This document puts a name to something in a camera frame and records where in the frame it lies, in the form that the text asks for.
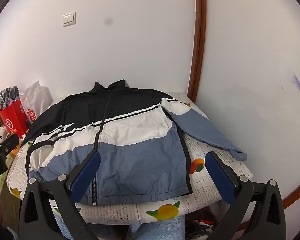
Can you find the white plastic bag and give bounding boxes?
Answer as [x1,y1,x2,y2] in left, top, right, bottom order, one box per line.
[22,80,53,124]

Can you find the black white blue jacket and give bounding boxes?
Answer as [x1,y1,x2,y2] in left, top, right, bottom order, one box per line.
[22,79,248,206]

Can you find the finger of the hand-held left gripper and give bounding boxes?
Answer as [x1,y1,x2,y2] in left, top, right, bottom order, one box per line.
[0,133,20,159]

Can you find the white light switch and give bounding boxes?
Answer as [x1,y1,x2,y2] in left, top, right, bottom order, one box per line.
[63,12,77,27]

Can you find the brown wooden door frame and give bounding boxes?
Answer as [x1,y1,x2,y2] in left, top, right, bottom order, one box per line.
[186,0,207,103]

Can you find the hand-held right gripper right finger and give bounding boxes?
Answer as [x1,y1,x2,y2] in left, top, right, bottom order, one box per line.
[204,151,287,240]

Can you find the green cloth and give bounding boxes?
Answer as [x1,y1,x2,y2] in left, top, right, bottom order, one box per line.
[0,152,23,220]

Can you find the dark patterned cloth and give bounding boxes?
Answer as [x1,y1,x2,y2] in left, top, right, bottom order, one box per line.
[0,85,20,110]

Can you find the tangle of cables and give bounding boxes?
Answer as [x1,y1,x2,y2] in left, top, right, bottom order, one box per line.
[186,219,232,240]

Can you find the red paper bag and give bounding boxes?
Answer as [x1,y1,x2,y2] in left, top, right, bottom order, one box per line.
[0,99,30,137]

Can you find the fruit print tablecloth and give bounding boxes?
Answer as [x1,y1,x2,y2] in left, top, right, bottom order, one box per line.
[5,91,253,224]

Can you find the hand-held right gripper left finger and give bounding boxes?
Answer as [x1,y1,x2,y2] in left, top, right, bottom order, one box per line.
[19,151,102,240]

